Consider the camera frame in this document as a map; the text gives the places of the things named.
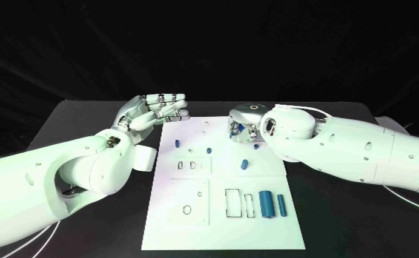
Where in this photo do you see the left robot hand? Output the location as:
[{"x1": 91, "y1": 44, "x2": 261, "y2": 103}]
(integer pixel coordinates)
[{"x1": 113, "y1": 93, "x2": 192, "y2": 147}]

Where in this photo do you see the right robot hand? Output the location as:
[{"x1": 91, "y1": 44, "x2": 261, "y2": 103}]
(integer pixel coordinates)
[{"x1": 228, "y1": 102, "x2": 274, "y2": 144}]

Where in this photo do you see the white task board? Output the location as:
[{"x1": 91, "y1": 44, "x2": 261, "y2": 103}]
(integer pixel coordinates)
[{"x1": 140, "y1": 116, "x2": 307, "y2": 251}]

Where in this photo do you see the thick blue cylinder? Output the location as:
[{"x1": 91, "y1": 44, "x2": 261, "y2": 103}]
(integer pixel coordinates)
[{"x1": 258, "y1": 190, "x2": 277, "y2": 219}]

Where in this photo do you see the slim blue cylinder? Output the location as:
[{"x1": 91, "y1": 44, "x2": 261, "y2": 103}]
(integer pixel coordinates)
[{"x1": 277, "y1": 194, "x2": 289, "y2": 217}]

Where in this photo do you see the white cable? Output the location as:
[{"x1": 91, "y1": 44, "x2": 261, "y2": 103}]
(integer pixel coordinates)
[
  {"x1": 274, "y1": 104, "x2": 336, "y2": 120},
  {"x1": 29, "y1": 219, "x2": 64, "y2": 258},
  {"x1": 0, "y1": 226, "x2": 51, "y2": 258},
  {"x1": 382, "y1": 184, "x2": 419, "y2": 208}
]

